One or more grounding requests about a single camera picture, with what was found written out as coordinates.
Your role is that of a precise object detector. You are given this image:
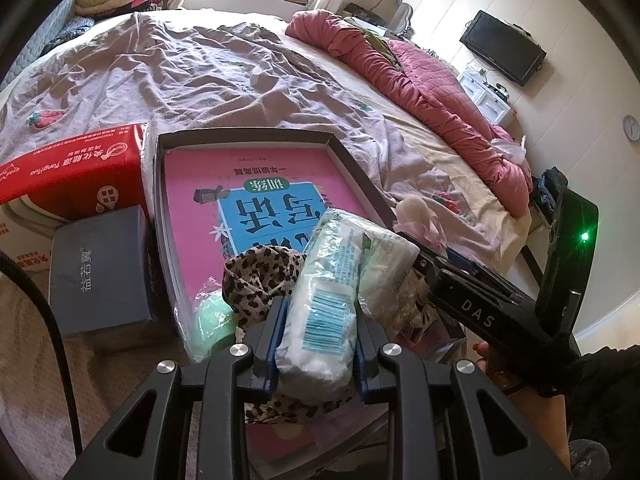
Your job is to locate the white drawer cabinet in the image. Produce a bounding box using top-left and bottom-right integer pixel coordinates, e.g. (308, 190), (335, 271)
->
(457, 60), (516, 128)

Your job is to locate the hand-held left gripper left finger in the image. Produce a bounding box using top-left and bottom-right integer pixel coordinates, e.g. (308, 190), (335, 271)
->
(62, 296), (291, 480)

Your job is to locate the black flat screen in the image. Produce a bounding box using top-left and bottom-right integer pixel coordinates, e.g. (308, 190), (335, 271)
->
(460, 10), (547, 87)

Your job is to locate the pink book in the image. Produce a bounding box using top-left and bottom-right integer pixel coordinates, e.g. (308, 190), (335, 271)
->
(162, 147), (396, 466)

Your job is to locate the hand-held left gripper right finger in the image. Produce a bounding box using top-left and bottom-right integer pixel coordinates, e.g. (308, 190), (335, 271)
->
(352, 305), (573, 480)

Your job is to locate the olive green cloth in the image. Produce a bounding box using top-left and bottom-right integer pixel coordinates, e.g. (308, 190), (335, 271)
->
(360, 27), (401, 68)

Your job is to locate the blue bag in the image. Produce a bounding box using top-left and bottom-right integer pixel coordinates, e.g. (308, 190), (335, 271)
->
(535, 167), (571, 211)

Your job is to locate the pink quilt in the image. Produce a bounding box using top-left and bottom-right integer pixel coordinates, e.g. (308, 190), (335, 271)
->
(285, 9), (532, 218)

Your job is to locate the red white carton box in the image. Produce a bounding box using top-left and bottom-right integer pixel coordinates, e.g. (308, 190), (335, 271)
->
(0, 121), (153, 281)

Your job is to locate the black cable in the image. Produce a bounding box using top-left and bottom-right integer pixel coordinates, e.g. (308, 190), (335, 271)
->
(0, 252), (83, 453)

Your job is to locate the green soft puff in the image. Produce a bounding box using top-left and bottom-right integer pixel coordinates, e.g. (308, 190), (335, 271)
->
(192, 290), (241, 363)

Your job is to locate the person's right hand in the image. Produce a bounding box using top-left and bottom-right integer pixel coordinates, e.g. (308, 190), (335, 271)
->
(472, 341), (501, 378)

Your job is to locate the white plastic bag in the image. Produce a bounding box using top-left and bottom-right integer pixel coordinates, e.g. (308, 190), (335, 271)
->
(490, 137), (526, 161)

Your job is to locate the lavender bed blanket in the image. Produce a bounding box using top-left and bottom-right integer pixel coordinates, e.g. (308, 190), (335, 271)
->
(0, 10), (531, 480)

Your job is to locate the person's right forearm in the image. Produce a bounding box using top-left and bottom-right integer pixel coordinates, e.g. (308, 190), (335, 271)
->
(500, 385), (573, 471)

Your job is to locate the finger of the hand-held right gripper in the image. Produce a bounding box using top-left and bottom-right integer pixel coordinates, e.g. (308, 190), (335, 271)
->
(394, 230), (481, 286)

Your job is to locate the leopard print scrunchie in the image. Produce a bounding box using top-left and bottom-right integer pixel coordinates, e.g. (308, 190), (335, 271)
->
(221, 246), (361, 426)

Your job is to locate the grey quilted cover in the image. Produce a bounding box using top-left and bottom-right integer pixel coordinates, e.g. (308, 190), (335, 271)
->
(0, 0), (78, 86)

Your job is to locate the green white tissue packet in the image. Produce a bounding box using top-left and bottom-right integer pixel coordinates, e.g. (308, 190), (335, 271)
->
(357, 230), (421, 321)

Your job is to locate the dark cardboard tray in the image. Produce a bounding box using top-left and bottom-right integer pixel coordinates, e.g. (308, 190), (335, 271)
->
(147, 127), (468, 480)

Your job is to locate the blue patterned cloth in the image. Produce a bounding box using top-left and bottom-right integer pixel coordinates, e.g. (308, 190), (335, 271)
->
(42, 15), (96, 56)

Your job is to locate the grey backpack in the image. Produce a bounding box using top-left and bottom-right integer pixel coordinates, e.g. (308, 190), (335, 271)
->
(387, 0), (416, 38)

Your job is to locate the blue grey box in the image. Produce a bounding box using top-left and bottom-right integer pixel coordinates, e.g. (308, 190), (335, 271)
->
(48, 205), (163, 338)

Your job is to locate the white cotton pad packet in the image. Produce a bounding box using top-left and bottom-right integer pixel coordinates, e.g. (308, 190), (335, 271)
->
(275, 208), (373, 403)

